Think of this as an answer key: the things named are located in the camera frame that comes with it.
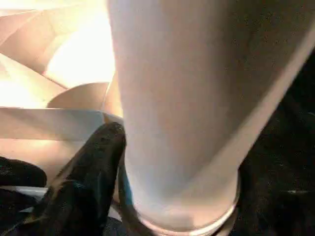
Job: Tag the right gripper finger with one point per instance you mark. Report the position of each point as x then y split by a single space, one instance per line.
81 187

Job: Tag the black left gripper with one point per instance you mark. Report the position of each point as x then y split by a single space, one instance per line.
17 172

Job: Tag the white plastic table top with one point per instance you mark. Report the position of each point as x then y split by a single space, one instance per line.
54 73

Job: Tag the white plastic table leg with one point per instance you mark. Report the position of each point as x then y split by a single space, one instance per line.
197 108

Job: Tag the black plastic mat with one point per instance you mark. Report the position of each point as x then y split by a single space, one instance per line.
280 172

